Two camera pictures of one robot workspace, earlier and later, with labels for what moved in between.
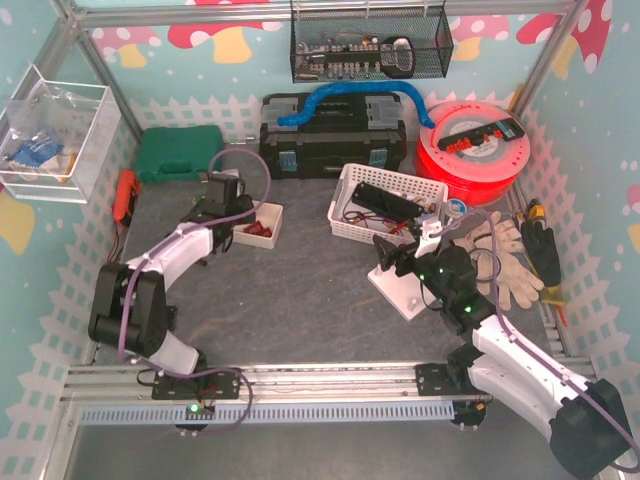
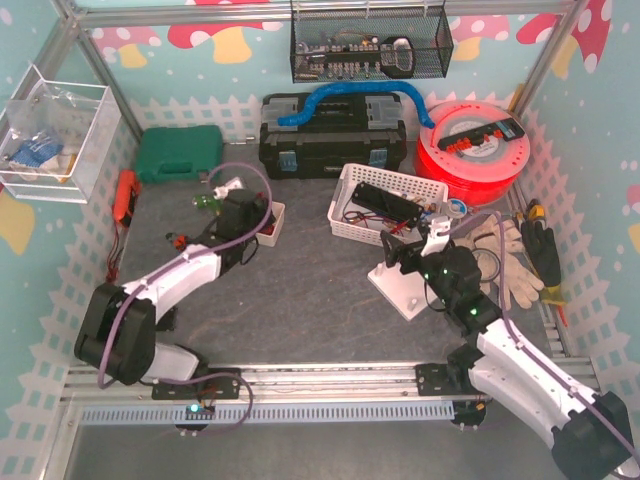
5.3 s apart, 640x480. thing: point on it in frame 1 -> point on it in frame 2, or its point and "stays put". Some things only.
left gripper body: [220, 239] -> [248, 204]
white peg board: [406, 295] stays put
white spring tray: [265, 231] stays put
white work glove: [494, 245] stays put
